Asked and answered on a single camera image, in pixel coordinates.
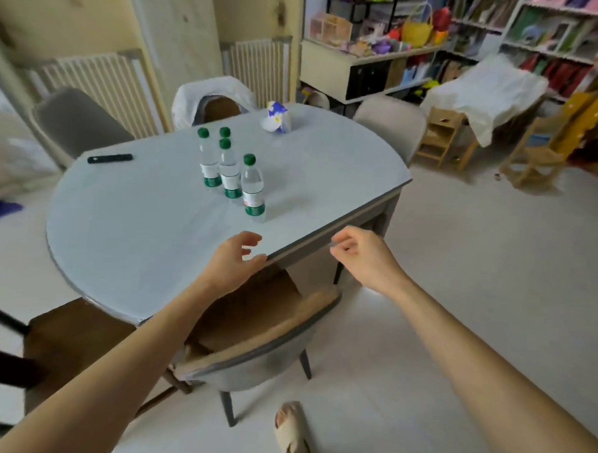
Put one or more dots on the person's right hand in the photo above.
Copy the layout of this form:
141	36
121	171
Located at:
371	261

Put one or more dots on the person's left hand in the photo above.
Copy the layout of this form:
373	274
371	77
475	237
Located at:
230	270

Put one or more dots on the person's right thumb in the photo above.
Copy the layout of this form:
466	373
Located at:
341	255

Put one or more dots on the person's left thumb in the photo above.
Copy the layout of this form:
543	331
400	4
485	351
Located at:
257	262

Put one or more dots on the person's right forearm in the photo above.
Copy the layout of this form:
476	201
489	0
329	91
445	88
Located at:
485	370

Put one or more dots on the person's left forearm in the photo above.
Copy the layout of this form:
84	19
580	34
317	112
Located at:
124	364

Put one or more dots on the grey chair with tan seat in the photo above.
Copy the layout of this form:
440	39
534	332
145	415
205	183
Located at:
269	331

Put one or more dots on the green cap water bottle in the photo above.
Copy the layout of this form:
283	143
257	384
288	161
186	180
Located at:
230	176
253	192
225	132
210	168

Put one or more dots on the grey oval dining table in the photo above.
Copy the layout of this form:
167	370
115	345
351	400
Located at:
150	227

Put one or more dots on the beige upholstered chair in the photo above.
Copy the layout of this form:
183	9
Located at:
392	121

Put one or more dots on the blue and white bag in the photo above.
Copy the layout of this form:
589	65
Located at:
276	118

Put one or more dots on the wooden step stool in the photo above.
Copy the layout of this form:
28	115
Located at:
439	136

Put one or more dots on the brown chair with curved back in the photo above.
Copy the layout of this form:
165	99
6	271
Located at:
220	109

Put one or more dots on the beige slipper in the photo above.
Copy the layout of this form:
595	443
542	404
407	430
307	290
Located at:
290	431

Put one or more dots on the black remote control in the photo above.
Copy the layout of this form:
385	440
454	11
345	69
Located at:
110	159

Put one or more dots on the white low shelf unit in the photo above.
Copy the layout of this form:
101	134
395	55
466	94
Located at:
330	67

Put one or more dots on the small white radiator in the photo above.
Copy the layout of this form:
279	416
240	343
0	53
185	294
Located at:
259	69

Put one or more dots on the brown wooden chair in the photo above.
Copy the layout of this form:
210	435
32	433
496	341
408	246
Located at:
71	342

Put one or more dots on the small wooden chair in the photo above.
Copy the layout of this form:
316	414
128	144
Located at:
537	160

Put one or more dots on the white cloth cover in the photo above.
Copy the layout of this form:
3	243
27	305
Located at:
488	93

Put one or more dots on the wooden toy house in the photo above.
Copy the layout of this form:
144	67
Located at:
330	28

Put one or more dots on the grey upholstered chair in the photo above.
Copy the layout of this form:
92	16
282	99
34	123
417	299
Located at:
76	120

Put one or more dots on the yellow basket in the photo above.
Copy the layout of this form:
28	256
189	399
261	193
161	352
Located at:
416	32

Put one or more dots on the large white radiator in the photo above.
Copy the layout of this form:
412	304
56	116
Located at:
97	89

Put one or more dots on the black metal rack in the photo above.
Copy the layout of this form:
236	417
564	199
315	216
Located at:
360	9

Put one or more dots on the red bag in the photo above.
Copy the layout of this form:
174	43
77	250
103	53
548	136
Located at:
441	18

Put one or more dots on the yellow plastic toy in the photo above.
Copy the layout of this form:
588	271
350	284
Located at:
585	122

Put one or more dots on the white bookshelf with books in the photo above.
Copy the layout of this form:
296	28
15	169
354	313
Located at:
559	37

